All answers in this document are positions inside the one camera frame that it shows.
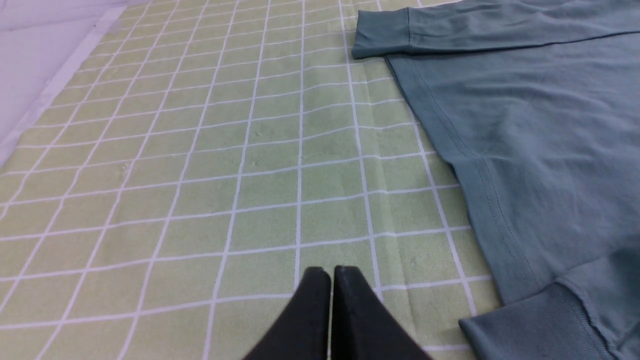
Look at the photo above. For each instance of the green long-sleeve top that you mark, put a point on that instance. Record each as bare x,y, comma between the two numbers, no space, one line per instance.
535,105

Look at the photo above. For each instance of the green checkered tablecloth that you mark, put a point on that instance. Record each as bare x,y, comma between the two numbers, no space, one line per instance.
165,204

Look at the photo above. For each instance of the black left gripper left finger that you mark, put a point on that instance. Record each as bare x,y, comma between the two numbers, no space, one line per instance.
301,331

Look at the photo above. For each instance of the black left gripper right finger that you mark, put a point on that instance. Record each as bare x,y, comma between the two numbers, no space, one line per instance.
361,326

